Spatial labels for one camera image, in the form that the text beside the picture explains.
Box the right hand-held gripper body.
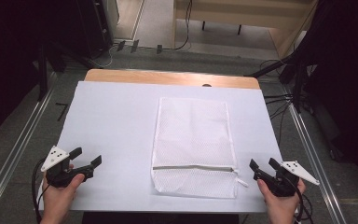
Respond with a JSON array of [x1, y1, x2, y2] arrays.
[[268, 160, 321, 198]]

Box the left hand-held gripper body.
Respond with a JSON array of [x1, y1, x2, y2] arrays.
[[40, 145, 87, 189]]

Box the white mesh laundry bag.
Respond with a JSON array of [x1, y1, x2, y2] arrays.
[[150, 96, 250, 200]]

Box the person's right hand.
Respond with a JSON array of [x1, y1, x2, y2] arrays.
[[256, 178, 308, 224]]

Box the person's left hand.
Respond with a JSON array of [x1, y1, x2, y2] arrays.
[[41, 164, 86, 218]]

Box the white table mat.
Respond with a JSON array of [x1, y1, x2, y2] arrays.
[[36, 80, 289, 215]]

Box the black metal stand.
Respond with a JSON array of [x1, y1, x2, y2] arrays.
[[244, 50, 311, 115], [35, 41, 98, 103]]

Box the wooden table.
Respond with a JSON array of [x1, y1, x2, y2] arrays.
[[83, 68, 261, 91]]

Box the black curtain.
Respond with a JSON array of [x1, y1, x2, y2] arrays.
[[292, 0, 358, 190], [0, 0, 78, 147]]

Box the black cabinet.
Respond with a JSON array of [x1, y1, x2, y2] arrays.
[[74, 0, 114, 61]]

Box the light wooden furniture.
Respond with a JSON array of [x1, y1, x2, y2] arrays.
[[171, 0, 320, 60]]

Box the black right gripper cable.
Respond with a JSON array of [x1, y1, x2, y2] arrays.
[[278, 174, 315, 224]]

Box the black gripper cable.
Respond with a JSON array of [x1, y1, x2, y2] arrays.
[[278, 174, 315, 224], [31, 158, 51, 224]]

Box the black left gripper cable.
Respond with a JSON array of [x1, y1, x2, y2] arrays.
[[31, 158, 51, 224]]

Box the aluminium floor rail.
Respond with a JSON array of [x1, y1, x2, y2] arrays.
[[285, 102, 348, 224], [0, 72, 58, 224]]

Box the black floor cables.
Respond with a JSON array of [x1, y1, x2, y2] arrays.
[[259, 59, 295, 147]]

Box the white floor cable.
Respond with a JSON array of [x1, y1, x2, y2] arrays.
[[88, 42, 120, 70]]

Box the black hanging cable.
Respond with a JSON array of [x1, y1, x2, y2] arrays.
[[161, 0, 194, 52]]

